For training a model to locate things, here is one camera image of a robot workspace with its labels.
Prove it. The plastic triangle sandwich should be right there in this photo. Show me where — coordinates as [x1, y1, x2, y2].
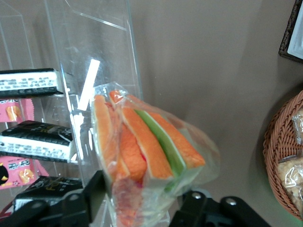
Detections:
[91, 81, 221, 227]

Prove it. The pink snack packet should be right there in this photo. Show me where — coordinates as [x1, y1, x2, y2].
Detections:
[0, 155, 50, 190]
[0, 98, 35, 122]

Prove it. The brown wicker basket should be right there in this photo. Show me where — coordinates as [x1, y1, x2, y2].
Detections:
[262, 89, 303, 222]

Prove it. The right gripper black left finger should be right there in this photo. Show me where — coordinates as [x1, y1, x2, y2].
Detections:
[0, 170, 107, 227]

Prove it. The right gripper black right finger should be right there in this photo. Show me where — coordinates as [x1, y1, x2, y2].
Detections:
[169, 188, 272, 227]

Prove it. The clear acrylic step stand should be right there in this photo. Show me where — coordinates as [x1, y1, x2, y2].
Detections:
[0, 0, 171, 227]

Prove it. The black tissue pack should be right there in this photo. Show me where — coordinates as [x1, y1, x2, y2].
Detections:
[0, 120, 74, 164]
[14, 175, 84, 213]
[0, 68, 64, 99]

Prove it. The clear bag of puffed snack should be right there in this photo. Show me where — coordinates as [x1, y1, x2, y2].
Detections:
[277, 155, 303, 215]
[292, 111, 303, 145]

